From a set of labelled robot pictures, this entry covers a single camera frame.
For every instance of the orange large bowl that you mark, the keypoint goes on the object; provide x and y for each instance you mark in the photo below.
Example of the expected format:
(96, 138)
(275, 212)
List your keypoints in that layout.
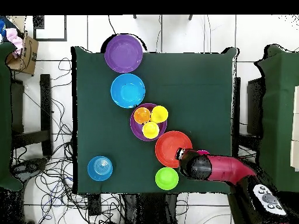
(168, 149)

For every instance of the yellow stepped cup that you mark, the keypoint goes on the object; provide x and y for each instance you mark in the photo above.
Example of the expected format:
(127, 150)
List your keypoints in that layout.
(150, 130)

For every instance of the yellow smooth cup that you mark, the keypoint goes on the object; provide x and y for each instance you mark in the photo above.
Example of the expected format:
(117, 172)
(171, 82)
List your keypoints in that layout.
(159, 114)

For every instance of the orange stepped cup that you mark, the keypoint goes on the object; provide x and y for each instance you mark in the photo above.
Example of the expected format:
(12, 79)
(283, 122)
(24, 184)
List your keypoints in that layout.
(142, 115)

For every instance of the blue large bowl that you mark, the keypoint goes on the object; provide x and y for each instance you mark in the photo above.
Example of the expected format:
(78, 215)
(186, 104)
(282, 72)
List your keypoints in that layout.
(127, 91)

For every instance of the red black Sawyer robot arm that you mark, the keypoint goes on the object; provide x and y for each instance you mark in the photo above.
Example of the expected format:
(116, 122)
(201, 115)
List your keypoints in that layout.
(224, 168)

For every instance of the pink-red small bowl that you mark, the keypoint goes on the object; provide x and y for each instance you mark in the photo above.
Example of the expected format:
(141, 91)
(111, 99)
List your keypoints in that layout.
(203, 152)

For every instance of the green small bowl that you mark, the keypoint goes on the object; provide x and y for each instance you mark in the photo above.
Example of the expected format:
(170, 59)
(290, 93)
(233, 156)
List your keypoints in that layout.
(166, 178)

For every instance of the dark green tablecloth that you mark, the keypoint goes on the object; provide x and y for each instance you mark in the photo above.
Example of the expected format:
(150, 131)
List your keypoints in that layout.
(186, 74)

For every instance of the blue small bowl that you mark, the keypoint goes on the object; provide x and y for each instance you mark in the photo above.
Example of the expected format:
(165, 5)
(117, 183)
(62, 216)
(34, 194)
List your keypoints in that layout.
(100, 168)

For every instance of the black cabinet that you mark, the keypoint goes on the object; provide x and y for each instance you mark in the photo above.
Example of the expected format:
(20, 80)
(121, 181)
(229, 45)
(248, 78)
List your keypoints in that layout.
(254, 105)

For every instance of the black power strip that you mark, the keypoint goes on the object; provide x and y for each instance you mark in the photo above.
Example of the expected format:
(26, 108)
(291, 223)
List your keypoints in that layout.
(94, 205)

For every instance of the green cloth covered table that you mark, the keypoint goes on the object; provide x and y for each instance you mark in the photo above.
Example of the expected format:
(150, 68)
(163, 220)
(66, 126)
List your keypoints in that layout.
(278, 116)
(4, 116)

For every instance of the black metal stand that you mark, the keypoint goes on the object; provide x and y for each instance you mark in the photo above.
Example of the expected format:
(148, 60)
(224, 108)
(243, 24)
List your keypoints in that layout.
(45, 112)

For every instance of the black chair base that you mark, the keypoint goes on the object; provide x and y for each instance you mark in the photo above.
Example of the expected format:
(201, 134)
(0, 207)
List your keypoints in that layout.
(30, 166)

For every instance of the cardboard box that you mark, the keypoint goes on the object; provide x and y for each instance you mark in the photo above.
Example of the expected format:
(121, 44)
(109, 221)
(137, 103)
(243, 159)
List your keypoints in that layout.
(28, 56)

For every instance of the pink cloth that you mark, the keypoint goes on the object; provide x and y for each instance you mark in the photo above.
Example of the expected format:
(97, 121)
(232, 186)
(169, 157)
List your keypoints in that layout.
(14, 38)

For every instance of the blue item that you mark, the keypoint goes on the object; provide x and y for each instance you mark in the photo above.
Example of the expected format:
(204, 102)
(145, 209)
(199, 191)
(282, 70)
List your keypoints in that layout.
(2, 28)

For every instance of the black square frame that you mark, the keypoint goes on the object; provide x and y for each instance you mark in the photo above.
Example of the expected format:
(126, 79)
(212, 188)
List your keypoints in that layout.
(50, 40)

